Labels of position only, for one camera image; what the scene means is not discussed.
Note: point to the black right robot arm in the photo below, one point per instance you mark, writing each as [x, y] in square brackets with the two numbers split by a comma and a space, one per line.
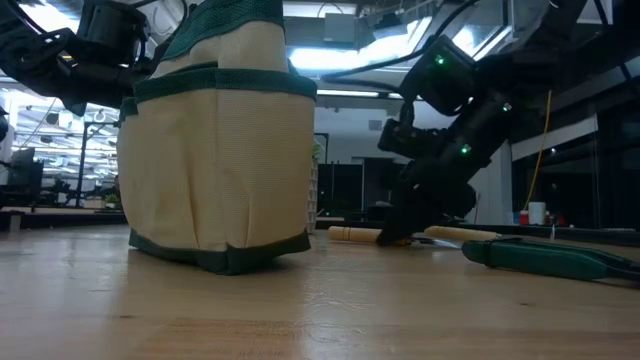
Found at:
[550, 50]

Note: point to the white cup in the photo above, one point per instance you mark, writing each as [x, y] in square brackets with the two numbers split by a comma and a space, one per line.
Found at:
[537, 213]

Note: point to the ceiling light bar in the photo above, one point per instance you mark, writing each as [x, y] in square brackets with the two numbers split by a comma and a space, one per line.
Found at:
[350, 93]

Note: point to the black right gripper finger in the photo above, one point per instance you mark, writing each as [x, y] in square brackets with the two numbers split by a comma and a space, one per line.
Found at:
[405, 215]
[452, 206]

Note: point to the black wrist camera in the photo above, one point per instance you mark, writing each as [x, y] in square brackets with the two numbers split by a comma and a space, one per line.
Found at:
[407, 137]

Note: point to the red cup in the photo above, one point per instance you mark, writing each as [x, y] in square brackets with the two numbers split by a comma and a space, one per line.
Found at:
[523, 218]

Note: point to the small green background plant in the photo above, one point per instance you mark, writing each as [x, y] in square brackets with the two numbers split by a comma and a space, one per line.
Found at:
[112, 201]

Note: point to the black background rack frame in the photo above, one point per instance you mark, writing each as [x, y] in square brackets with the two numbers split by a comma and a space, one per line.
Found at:
[81, 165]

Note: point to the beige gardening bag green trim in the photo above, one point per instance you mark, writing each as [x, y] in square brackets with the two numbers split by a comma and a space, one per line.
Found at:
[215, 165]

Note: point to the black cabinet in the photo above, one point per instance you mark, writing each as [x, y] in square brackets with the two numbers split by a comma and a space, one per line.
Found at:
[342, 187]

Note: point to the grey ceiling box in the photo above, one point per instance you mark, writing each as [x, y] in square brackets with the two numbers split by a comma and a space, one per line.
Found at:
[340, 27]

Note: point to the black monitor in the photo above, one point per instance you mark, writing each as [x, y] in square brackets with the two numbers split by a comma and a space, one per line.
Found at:
[22, 175]

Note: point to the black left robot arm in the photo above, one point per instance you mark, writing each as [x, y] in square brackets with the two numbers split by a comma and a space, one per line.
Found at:
[45, 65]

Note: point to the black metal table frame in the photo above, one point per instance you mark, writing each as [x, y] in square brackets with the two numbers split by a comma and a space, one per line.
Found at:
[60, 220]

